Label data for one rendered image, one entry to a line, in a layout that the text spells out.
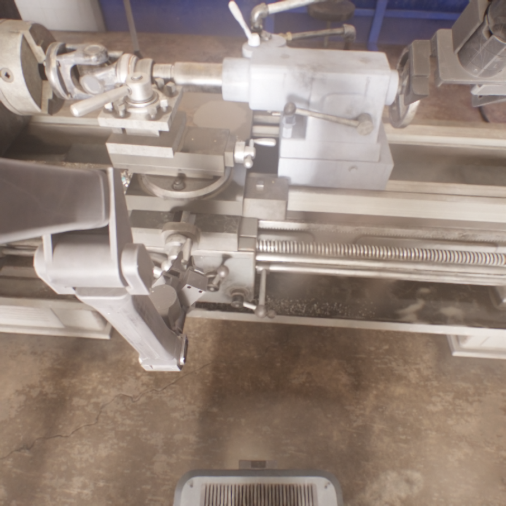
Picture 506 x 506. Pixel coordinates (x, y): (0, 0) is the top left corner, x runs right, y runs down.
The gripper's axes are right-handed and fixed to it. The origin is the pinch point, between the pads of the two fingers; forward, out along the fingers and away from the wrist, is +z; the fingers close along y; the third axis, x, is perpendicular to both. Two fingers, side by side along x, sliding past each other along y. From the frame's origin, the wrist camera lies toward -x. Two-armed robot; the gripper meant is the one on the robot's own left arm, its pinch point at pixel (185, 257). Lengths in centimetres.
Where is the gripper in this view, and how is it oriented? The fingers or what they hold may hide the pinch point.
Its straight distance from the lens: 91.5
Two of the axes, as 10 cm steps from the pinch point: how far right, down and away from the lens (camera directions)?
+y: -8.2, -3.9, -4.1
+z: 0.6, -7.8, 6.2
